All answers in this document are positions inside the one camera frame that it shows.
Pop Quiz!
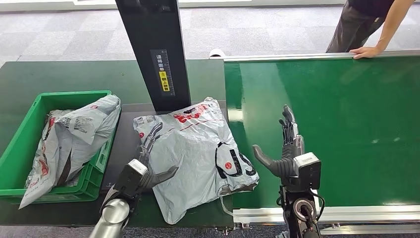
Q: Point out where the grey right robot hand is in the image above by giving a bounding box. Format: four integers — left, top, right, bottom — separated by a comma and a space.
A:
252, 104, 306, 179

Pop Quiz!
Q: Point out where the person's hand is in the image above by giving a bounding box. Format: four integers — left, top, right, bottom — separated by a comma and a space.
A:
349, 46, 382, 60

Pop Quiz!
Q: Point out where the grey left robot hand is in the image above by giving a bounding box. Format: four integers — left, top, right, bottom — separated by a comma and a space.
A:
137, 122, 180, 190

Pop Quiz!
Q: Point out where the grey red-printed poly mailer package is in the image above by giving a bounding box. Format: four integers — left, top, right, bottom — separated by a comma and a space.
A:
133, 97, 260, 226

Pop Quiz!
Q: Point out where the green conveyor belt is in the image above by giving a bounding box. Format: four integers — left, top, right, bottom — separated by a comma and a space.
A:
224, 56, 420, 210

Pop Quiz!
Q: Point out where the grey labelled poly mailer package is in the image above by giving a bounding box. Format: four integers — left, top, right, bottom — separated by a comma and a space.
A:
18, 94, 122, 210

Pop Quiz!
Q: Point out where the white conveyor roller end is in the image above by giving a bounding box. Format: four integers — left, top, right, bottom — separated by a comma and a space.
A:
209, 48, 227, 60

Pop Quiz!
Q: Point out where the black inbound scanner machine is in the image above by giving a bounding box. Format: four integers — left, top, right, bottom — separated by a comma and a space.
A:
100, 0, 236, 198

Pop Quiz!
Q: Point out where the person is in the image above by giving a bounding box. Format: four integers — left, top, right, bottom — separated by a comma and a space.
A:
325, 0, 420, 60

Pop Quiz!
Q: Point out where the black yellow label strip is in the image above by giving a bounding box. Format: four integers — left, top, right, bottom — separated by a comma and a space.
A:
150, 49, 176, 97

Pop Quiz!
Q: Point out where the green plastic crate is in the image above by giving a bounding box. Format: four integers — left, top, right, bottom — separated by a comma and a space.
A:
0, 90, 113, 205

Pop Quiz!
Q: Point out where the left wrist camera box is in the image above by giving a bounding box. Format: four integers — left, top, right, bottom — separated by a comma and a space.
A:
115, 159, 149, 200

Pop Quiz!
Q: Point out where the aluminium conveyor side rail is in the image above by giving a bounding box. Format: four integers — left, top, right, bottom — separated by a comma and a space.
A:
223, 49, 420, 62
233, 205, 420, 236

